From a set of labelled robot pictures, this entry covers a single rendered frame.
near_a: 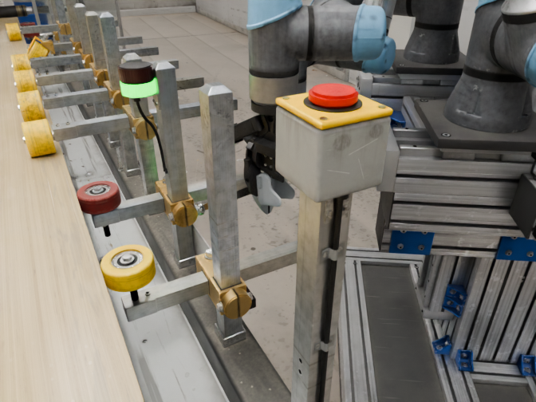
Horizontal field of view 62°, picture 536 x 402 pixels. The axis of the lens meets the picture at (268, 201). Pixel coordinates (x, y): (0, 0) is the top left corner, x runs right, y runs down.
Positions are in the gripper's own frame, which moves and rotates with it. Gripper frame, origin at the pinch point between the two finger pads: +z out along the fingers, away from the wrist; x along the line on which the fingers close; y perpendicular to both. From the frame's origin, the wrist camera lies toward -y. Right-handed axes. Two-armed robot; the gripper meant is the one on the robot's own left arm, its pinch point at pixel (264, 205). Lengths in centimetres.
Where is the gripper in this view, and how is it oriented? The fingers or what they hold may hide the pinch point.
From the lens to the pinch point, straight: 80.4
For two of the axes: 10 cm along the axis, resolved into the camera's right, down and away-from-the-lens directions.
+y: 7.4, 3.4, -5.8
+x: 6.7, -3.8, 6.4
